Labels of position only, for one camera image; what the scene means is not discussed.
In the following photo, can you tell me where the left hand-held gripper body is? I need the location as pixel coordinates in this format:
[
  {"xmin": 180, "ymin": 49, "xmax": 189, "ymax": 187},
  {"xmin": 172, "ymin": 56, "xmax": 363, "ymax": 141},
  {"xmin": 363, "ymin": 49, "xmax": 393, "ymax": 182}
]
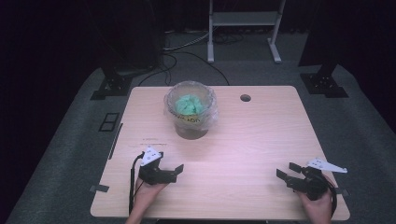
[{"xmin": 137, "ymin": 146, "xmax": 176, "ymax": 187}]

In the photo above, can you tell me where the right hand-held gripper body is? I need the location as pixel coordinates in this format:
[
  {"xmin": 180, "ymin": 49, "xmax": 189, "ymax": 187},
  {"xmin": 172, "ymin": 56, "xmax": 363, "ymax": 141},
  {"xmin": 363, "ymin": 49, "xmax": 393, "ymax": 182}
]
[{"xmin": 293, "ymin": 157, "xmax": 348, "ymax": 202}]

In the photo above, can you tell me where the person's left hand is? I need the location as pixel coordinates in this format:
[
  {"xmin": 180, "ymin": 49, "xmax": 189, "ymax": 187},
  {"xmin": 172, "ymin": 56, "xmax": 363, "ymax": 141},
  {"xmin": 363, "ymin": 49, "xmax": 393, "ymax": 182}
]
[{"xmin": 133, "ymin": 177, "xmax": 169, "ymax": 213}]

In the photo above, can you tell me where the person's right hand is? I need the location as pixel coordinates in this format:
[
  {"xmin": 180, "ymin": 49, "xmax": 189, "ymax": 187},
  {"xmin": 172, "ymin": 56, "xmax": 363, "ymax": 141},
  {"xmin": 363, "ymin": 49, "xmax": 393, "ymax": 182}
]
[{"xmin": 295, "ymin": 175, "xmax": 333, "ymax": 217}]

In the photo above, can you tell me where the small dark trash can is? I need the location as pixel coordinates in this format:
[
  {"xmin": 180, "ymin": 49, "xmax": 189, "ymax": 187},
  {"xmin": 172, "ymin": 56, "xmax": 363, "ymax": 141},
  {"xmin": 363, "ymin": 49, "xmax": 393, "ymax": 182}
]
[{"xmin": 174, "ymin": 119, "xmax": 210, "ymax": 141}]

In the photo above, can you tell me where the crumpled green paper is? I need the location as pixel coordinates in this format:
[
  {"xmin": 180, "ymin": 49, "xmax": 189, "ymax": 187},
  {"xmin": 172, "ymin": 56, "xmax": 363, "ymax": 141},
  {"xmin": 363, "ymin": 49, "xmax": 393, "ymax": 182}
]
[{"xmin": 174, "ymin": 93, "xmax": 205, "ymax": 117}]

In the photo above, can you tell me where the clear plastic-lined bowl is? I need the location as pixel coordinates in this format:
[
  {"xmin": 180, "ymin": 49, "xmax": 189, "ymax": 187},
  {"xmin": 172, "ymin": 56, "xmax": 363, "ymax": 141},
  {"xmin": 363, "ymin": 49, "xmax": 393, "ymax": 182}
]
[{"xmin": 163, "ymin": 80, "xmax": 219, "ymax": 133}]

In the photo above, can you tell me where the black stand base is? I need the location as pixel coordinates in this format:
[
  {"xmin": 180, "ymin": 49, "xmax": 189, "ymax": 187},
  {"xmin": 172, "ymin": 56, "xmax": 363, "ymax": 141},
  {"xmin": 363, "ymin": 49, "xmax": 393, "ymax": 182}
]
[
  {"xmin": 90, "ymin": 60, "xmax": 148, "ymax": 101},
  {"xmin": 299, "ymin": 62, "xmax": 349, "ymax": 99}
]

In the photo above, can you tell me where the white metal stand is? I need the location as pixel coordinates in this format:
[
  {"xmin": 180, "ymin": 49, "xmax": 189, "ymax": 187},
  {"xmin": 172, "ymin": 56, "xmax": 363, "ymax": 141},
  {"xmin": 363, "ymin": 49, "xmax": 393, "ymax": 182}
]
[{"xmin": 206, "ymin": 0, "xmax": 287, "ymax": 64}]

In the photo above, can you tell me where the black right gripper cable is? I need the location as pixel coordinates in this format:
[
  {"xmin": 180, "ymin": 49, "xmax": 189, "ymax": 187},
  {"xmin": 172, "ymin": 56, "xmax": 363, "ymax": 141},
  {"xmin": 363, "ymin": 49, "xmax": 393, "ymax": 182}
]
[{"xmin": 323, "ymin": 176, "xmax": 339, "ymax": 218}]

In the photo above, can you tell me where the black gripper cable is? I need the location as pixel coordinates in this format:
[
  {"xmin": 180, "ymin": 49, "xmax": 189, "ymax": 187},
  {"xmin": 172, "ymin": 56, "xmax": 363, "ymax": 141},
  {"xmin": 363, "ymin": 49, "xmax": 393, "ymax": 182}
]
[
  {"xmin": 128, "ymin": 151, "xmax": 146, "ymax": 217},
  {"xmin": 323, "ymin": 176, "xmax": 339, "ymax": 218}
]

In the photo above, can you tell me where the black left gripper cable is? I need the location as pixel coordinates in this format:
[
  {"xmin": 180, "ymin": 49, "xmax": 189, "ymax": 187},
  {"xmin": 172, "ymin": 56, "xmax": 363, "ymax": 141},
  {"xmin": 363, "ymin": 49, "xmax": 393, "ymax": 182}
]
[{"xmin": 128, "ymin": 151, "xmax": 146, "ymax": 217}]

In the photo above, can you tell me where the black floor cable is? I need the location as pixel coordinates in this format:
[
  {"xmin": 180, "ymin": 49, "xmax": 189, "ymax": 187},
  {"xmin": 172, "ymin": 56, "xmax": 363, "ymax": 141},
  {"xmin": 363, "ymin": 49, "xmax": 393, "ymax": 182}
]
[{"xmin": 137, "ymin": 50, "xmax": 231, "ymax": 88}]

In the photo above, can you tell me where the grey floor cable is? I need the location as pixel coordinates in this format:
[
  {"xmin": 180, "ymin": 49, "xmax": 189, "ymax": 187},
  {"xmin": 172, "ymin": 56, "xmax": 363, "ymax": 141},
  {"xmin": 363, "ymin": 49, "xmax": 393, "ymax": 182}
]
[{"xmin": 162, "ymin": 29, "xmax": 216, "ymax": 52}]

